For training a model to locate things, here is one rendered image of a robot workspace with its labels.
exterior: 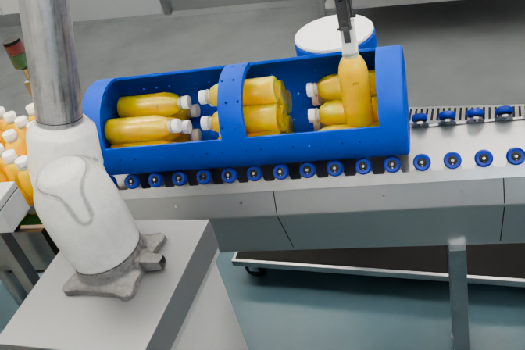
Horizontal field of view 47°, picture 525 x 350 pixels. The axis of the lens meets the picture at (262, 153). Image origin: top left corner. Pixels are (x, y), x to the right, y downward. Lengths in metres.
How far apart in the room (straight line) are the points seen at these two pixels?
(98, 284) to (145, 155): 0.48
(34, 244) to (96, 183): 0.78
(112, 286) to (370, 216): 0.74
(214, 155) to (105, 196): 0.47
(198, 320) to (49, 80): 0.62
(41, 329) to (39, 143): 0.39
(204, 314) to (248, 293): 1.23
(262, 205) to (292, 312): 0.93
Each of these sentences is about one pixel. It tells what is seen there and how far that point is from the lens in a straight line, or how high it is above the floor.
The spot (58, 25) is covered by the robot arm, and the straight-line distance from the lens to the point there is 1.30.
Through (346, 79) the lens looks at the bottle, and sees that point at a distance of 1.47.
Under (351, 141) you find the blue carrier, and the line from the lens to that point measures 1.52.
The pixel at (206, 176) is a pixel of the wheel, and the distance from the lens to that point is 1.71.
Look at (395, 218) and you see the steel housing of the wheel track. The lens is 1.70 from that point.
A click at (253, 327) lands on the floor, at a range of 2.55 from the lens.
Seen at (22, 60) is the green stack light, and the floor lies 1.19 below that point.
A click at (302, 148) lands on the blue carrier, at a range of 1.54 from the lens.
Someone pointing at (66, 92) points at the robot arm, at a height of 1.42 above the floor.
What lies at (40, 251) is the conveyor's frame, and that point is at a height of 0.81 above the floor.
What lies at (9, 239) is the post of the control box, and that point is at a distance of 1.90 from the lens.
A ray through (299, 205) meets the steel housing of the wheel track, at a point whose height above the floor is 0.86.
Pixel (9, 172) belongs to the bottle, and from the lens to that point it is 1.91.
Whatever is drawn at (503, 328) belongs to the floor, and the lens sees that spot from 2.46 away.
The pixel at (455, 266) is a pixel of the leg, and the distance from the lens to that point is 1.88.
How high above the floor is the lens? 1.95
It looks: 35 degrees down
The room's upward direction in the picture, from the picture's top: 15 degrees counter-clockwise
